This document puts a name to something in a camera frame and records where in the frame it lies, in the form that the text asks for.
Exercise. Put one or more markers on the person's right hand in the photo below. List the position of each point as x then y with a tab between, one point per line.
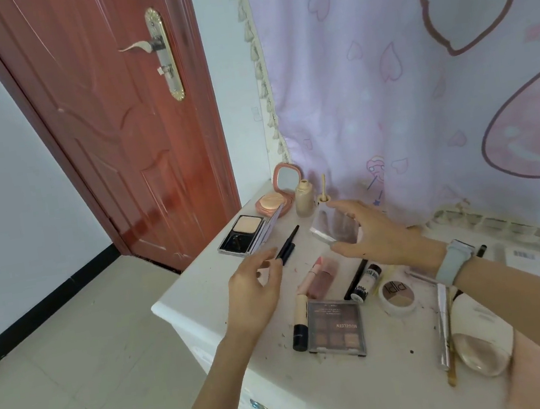
394	247

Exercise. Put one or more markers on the person's left hand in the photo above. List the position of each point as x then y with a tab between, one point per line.
255	298

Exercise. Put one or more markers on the small black white bottle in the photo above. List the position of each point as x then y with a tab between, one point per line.
366	284

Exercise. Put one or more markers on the round white powder compact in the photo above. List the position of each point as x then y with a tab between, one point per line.
397	296

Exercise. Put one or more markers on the black eyeliner pencil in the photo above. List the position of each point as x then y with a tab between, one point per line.
356	279

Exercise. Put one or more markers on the beige concealer tube black cap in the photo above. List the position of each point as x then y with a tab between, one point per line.
301	326

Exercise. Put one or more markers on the small peach lip glaze tube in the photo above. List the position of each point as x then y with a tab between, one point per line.
307	281

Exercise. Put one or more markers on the black eyeliner pencils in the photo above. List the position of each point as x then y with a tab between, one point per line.
286	246

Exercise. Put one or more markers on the silver square palette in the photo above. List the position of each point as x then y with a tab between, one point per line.
334	225

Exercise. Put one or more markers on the dark grey palette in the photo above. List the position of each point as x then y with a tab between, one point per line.
246	230

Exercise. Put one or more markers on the pink lip gloss tube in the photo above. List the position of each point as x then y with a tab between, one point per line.
327	278

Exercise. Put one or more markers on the black pen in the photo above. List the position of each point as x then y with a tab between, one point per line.
481	251

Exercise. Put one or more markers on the orange brown eyeshadow palette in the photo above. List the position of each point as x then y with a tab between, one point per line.
336	329

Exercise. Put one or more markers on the black foundation bottle cap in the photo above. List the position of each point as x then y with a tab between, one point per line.
323	197

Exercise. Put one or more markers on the silver mascara tube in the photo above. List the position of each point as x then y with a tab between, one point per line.
443	327

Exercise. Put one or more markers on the beige foundation bottle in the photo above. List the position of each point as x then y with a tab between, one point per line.
305	199

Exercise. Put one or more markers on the pink cushion compact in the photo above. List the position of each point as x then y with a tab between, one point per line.
279	195

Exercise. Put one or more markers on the white oval compact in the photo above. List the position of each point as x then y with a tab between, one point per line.
480	332

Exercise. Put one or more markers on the person's right forearm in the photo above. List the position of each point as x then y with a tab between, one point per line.
536	305

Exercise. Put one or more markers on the person's left forearm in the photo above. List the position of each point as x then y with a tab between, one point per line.
211	398

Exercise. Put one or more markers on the white smartwatch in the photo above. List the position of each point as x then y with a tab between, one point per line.
451	264

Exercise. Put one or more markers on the white table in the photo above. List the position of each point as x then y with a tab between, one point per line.
394	359

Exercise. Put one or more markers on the lilac cartoon cloth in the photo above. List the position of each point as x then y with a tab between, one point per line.
381	73

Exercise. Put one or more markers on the brown wooden door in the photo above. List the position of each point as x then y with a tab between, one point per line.
117	133

